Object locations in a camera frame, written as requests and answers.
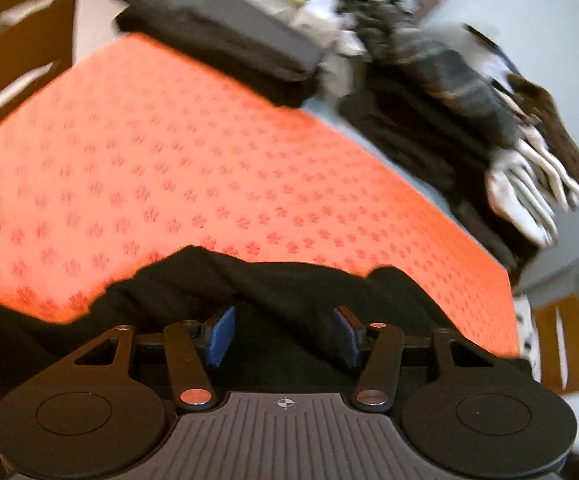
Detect wooden chair right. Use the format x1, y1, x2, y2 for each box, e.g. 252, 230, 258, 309
533, 294, 579, 396

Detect white folded garment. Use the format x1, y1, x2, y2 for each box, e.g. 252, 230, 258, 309
485, 91, 579, 249

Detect white tissue box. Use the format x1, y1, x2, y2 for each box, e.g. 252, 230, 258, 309
291, 0, 367, 56

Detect folded dark grey clothes stack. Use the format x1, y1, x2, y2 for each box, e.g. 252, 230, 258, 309
116, 0, 324, 107

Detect orange patterned table cloth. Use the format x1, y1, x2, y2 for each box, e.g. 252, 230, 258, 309
0, 35, 518, 356

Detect dalmatian spotted cushion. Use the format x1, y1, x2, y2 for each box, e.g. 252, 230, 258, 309
514, 295, 541, 382

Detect black garment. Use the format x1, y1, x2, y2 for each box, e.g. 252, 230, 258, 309
0, 244, 534, 480

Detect brown patterned garment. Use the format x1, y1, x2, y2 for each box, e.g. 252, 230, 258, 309
506, 73, 579, 184

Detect grey plaid garment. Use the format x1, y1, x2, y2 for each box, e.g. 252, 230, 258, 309
353, 0, 519, 148

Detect dark clothes pile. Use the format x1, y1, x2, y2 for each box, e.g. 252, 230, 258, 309
336, 64, 541, 286

